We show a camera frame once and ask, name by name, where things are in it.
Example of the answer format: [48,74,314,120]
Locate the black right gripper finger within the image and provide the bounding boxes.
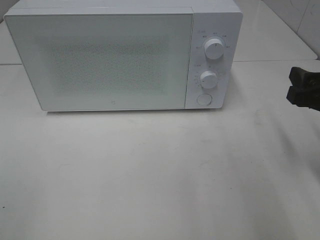
[286,86,320,111]
[289,66,320,87]

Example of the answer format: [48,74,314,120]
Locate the white microwave oven body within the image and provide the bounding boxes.
[3,0,243,111]

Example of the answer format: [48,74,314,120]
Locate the white microwave door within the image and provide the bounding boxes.
[5,14,193,112]

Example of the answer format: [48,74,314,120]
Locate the white timer knob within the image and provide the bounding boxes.
[199,71,219,89]

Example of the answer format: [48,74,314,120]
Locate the upper white power knob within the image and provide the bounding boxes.
[204,37,225,60]

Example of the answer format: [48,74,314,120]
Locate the round white door release button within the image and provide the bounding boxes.
[196,93,212,106]

